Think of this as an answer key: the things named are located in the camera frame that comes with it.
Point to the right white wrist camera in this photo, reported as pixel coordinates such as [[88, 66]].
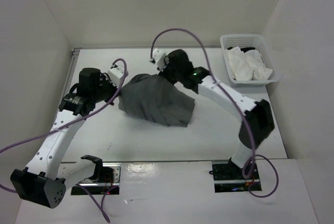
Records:
[[158, 58]]

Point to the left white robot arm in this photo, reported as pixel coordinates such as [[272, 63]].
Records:
[[40, 181]]

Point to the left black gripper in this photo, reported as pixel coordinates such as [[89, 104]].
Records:
[[105, 79]]

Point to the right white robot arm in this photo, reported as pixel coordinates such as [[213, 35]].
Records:
[[255, 116]]

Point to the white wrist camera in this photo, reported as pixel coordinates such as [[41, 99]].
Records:
[[115, 73], [158, 58]]

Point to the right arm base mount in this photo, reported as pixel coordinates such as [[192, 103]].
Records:
[[227, 178]]

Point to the grey pleated skirt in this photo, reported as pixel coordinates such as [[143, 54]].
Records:
[[153, 98]]

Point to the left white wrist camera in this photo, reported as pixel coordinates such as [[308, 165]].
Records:
[[115, 73]]

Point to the black garment in basket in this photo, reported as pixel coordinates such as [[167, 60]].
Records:
[[246, 49]]

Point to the white plastic mesh basket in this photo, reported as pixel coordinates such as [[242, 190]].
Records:
[[250, 41]]

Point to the white crumpled cloth in basket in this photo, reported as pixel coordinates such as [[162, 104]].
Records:
[[247, 65]]

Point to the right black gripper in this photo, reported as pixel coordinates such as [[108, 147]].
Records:
[[164, 72]]

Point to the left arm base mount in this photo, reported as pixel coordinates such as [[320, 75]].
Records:
[[109, 182]]

